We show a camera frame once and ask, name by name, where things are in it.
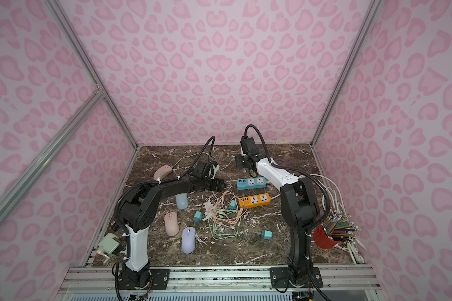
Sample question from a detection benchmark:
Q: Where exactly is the orange power strip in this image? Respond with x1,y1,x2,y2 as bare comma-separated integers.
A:
239,193,271,210

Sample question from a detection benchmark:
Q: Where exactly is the teal USB charger adapter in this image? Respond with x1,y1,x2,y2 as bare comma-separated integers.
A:
261,230,272,240
228,200,237,210

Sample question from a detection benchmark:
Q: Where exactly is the pink wireless mouse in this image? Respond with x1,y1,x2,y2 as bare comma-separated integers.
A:
164,212,180,237
153,165,172,181

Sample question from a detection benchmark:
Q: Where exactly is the light blue wireless mouse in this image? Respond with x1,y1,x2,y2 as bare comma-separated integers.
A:
175,193,189,210

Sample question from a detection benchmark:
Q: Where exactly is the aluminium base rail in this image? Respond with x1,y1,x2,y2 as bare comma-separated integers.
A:
56,265,385,300

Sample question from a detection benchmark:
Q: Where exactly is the blue power strip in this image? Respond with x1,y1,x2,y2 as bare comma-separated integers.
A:
236,177,267,191

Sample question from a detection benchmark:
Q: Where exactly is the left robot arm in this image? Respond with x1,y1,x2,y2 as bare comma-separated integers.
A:
113,136,225,293

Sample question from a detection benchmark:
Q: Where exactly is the green multi-head charging cable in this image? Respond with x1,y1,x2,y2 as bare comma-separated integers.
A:
172,151,212,168

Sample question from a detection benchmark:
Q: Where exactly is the white power strip cord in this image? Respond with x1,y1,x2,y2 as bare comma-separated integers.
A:
308,172,349,219

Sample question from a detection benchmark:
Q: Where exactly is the lavender wireless mouse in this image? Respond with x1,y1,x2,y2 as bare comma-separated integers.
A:
182,227,196,254

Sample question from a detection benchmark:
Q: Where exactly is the red emergency stop button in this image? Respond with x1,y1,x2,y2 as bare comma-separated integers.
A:
313,226,340,250

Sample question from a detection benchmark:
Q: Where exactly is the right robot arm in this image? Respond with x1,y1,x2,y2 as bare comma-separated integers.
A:
236,124,331,291

